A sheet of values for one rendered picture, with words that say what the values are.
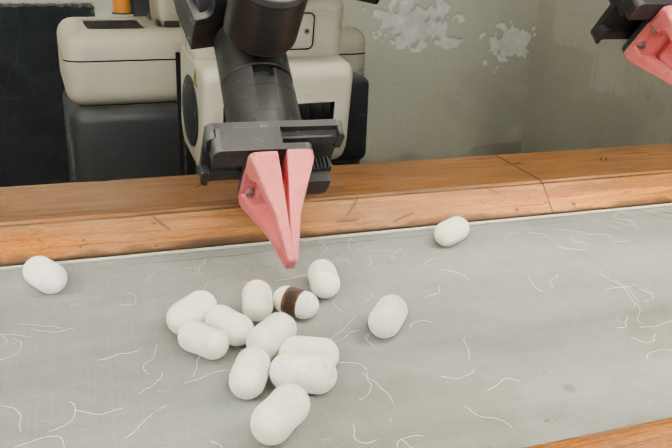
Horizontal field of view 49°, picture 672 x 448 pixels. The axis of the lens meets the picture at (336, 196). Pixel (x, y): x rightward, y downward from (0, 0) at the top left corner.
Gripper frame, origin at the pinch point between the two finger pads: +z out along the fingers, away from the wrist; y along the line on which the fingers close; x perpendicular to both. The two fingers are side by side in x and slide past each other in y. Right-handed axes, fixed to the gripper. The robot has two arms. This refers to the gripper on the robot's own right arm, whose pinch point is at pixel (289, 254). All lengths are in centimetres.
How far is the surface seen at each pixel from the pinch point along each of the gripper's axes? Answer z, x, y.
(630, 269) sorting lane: 4.3, -1.0, 26.0
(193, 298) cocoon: 3.7, -2.8, -7.3
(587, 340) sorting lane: 10.6, -6.3, 16.2
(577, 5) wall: -143, 120, 154
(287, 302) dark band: 4.5, -2.5, -1.4
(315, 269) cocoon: 1.7, -0.9, 1.3
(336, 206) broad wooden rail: -6.9, 6.3, 6.5
